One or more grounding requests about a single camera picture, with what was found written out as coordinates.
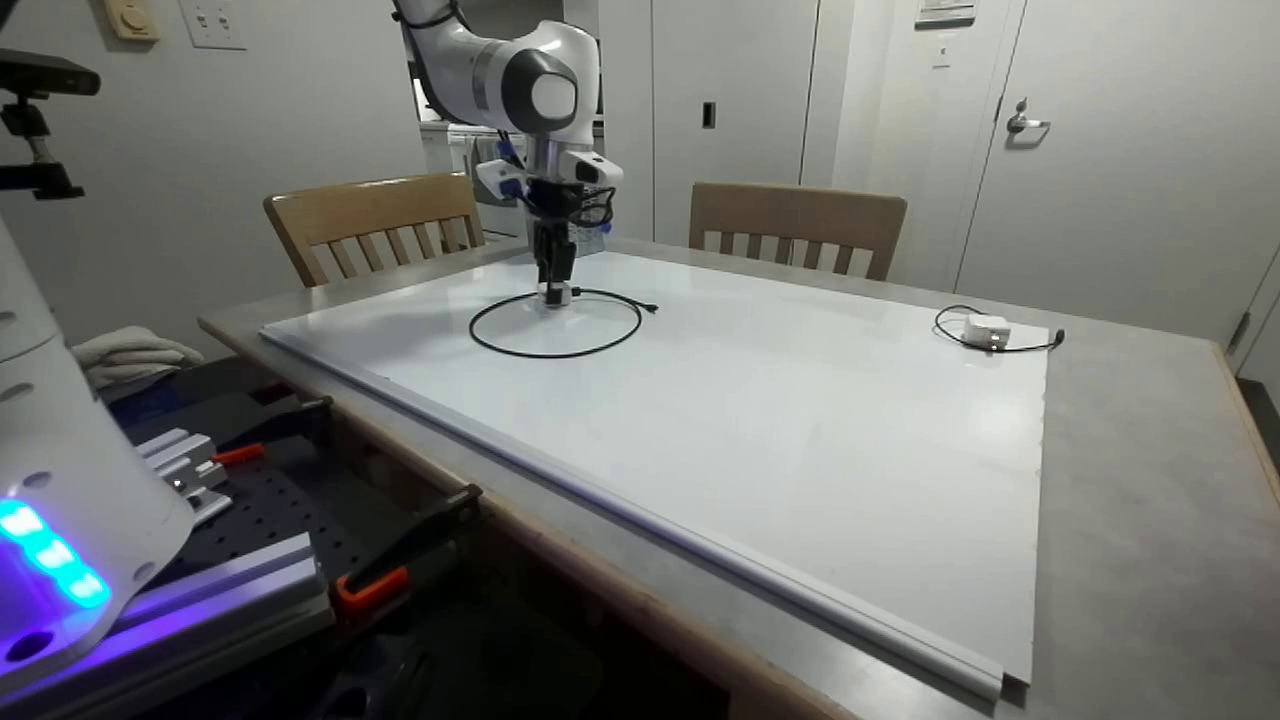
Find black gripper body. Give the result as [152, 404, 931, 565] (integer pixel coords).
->
[523, 176, 586, 271]

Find white charger long black cable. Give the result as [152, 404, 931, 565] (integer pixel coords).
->
[466, 281, 660, 363]

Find light wooden slatted chair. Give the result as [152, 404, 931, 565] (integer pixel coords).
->
[262, 167, 493, 292]
[683, 180, 912, 282]

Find large white whiteboard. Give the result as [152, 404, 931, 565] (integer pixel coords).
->
[258, 242, 1055, 712]

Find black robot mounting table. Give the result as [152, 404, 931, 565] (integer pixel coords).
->
[104, 350, 604, 720]

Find small aluminium blocks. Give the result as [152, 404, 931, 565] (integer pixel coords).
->
[132, 425, 237, 524]

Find white cloth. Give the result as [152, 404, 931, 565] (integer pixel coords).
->
[74, 320, 206, 397]

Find grey door sign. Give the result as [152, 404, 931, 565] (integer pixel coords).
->
[912, 0, 982, 33]

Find beige round thermostat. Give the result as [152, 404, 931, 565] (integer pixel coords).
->
[99, 0, 165, 51]

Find white door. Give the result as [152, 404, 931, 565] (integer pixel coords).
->
[953, 0, 1280, 342]

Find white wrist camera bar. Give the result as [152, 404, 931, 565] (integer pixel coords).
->
[473, 147, 627, 208]

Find orange handled black clamp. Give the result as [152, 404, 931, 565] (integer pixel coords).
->
[329, 484, 483, 620]
[209, 397, 336, 476]

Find white wall outlet plate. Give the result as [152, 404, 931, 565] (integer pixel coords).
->
[177, 0, 251, 54]

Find white charger short cable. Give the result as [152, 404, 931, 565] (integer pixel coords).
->
[928, 298, 1072, 359]

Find silver lever door handle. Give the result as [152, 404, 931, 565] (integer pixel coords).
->
[999, 97, 1055, 150]

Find black camera on stand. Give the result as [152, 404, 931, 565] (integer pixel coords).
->
[0, 49, 104, 203]

